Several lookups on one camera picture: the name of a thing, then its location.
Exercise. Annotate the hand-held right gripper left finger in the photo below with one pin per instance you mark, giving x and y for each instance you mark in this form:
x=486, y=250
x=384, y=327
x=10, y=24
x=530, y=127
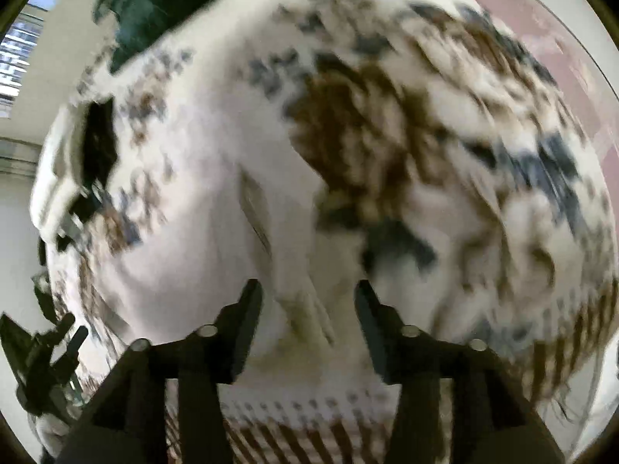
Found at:
x=250, y=310

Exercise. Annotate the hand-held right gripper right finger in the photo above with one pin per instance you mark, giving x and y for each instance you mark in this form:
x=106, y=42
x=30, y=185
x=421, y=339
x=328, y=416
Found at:
x=368, y=314

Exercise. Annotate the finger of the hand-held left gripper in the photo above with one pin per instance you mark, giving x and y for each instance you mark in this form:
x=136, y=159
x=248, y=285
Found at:
x=72, y=343

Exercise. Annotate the white garment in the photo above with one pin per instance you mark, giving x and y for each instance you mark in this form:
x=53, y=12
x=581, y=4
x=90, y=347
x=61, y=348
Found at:
x=203, y=193

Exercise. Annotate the brown and blue printed blanket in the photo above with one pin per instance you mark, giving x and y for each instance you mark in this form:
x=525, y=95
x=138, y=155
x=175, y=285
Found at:
x=435, y=130

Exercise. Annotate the window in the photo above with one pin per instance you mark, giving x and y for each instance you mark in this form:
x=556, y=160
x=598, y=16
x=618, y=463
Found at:
x=22, y=53

